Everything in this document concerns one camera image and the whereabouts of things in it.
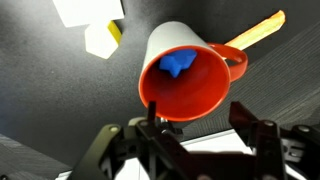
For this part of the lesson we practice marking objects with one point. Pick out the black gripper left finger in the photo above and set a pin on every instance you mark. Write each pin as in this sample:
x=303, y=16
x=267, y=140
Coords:
x=152, y=113

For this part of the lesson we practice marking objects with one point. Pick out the yellow block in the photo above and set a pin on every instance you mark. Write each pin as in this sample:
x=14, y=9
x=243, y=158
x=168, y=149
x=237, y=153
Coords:
x=101, y=40

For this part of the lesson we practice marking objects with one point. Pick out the white mug with red inside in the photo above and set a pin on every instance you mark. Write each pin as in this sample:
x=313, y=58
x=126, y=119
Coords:
x=183, y=83

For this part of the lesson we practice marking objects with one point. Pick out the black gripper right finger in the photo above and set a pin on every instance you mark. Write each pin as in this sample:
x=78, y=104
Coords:
x=241, y=116

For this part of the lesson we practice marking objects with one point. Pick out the blue toy object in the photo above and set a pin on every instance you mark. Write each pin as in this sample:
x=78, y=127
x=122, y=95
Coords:
x=176, y=61

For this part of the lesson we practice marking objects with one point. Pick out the white cabinet with black top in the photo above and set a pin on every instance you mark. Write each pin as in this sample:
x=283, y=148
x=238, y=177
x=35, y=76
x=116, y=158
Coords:
x=216, y=141

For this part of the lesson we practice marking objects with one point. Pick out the orange stick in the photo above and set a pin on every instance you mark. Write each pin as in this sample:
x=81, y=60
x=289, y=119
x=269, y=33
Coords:
x=256, y=31

